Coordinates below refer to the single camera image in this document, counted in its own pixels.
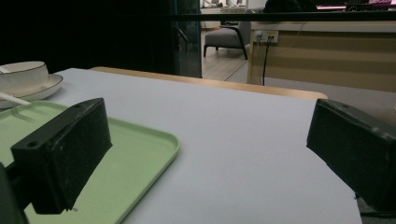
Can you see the white ceramic bowl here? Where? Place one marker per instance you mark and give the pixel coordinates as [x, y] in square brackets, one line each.
[23, 74]

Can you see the white ceramic plate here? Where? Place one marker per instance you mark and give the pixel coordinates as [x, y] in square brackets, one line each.
[46, 87]

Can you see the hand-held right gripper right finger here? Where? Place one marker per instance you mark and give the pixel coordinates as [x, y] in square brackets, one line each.
[355, 146]

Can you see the white chopstick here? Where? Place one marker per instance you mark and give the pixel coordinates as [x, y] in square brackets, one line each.
[14, 99]

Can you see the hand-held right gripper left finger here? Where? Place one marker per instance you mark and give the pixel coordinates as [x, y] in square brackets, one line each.
[67, 155]

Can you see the white wall socket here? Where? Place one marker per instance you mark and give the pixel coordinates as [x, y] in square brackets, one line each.
[266, 35]

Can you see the light green plastic tray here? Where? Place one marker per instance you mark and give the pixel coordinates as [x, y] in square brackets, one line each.
[130, 161]

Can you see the black horizontal metal bar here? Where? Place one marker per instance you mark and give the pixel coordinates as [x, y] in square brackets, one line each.
[295, 16]

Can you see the grey armchair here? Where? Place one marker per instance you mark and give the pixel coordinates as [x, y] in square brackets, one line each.
[227, 37]

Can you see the beige wooden counter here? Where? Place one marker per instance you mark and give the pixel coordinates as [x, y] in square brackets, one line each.
[327, 59]

